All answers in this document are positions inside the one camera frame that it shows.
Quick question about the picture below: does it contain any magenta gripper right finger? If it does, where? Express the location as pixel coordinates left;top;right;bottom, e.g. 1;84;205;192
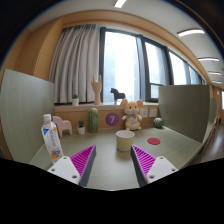
130;145;178;187

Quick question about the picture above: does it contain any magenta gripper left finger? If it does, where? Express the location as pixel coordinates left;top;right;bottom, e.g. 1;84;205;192
48;145;96;187

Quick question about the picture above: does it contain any clear plastic water bottle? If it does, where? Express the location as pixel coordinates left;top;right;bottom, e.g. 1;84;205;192
41;114;64;163

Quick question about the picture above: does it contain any red round coaster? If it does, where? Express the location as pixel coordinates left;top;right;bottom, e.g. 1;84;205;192
147;138;161;145

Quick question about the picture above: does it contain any cream paper cup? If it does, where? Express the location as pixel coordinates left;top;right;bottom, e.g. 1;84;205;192
116;130;135;152

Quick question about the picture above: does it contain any small potted plant on table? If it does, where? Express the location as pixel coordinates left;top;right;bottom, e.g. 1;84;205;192
77;120;85;135

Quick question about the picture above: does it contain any pink wooden horse figurine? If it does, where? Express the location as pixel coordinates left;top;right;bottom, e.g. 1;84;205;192
53;116;72;136

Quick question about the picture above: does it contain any round green ceramic cactus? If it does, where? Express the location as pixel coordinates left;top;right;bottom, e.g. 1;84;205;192
153;117;163;128

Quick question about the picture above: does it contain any plush mouse toy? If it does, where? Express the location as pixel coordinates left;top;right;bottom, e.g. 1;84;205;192
120;99;143;130

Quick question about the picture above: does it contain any tall green ceramic cactus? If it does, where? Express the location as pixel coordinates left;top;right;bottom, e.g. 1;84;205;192
88;108;99;133

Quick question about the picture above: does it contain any purple number seven sticker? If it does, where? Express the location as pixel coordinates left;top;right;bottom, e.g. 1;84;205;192
105;112;119;126

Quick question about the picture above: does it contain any small potted plant on sill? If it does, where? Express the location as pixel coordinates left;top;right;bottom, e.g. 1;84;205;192
72;94;79;106

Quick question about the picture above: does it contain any right green partition panel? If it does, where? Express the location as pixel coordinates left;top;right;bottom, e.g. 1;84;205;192
158;85;210;143

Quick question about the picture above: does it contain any green partition panel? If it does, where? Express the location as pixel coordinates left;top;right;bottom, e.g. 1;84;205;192
0;69;54;163
158;85;210;143

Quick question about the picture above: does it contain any wooden hand sculpture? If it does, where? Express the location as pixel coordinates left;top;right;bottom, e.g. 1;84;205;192
91;79;102;105

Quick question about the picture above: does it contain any left green partition panel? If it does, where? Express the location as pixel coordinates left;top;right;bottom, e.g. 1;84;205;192
0;69;54;163

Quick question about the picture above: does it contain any grey curtain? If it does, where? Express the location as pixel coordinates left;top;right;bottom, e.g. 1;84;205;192
49;24;100;104

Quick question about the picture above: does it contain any white wall socket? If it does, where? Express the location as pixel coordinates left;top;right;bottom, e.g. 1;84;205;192
140;108;157;118

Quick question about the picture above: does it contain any black window frame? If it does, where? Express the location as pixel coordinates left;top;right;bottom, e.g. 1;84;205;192
99;27;206;103

